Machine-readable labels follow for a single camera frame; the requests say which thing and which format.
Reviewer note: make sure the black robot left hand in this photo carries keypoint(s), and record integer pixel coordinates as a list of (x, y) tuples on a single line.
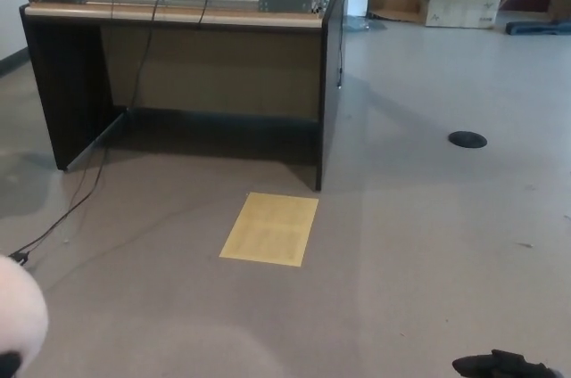
[(8, 362)]

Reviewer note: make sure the yellow paper sheet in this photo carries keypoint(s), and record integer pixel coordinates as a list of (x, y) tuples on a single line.
[(272, 230)]

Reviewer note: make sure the round black floor cover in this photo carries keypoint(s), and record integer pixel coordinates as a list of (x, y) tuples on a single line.
[(467, 139)]

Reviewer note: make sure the small brown cardboard box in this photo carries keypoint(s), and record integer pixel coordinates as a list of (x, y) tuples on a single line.
[(560, 5)]

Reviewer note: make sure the dark wooden desk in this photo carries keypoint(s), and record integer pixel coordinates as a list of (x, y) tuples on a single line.
[(214, 66)]

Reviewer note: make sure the flat brown cardboard sheet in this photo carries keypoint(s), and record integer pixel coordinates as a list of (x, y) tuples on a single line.
[(394, 3)]

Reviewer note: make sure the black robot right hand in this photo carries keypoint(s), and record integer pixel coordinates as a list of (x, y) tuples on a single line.
[(499, 367)]

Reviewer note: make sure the blue foam pad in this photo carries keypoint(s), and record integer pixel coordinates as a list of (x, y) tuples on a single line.
[(535, 28)]

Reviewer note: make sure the open white cardboard box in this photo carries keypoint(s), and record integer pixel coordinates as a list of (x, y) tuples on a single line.
[(459, 3)]

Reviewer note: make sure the pink plush dumpling with sunglasses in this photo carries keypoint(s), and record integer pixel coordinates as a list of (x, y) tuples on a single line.
[(20, 302)]

